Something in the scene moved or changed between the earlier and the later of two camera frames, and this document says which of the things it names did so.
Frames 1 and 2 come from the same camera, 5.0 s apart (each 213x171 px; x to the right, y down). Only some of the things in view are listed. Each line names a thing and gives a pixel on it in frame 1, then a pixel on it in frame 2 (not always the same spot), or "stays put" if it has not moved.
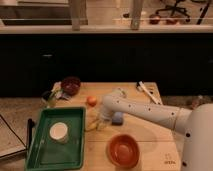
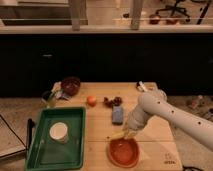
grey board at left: [10, 144] stays put
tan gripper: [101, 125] -> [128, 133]
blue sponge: [117, 118] stays put
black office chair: [174, 9] stays put
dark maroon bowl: [70, 85] stays put
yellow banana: [89, 128] -> [118, 134]
